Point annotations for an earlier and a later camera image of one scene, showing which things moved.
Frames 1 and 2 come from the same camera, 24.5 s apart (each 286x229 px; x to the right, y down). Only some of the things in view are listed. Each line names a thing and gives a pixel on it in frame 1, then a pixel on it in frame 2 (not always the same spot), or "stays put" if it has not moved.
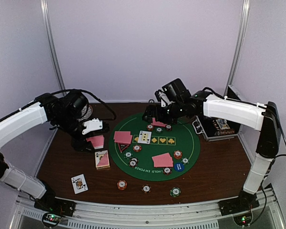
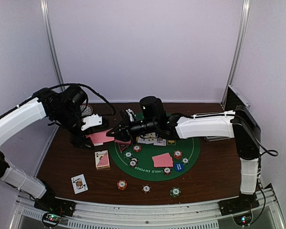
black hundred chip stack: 146,188 stays put
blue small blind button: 179,167 stays put
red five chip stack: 122,185 stays put
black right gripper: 149,110 → 122,131
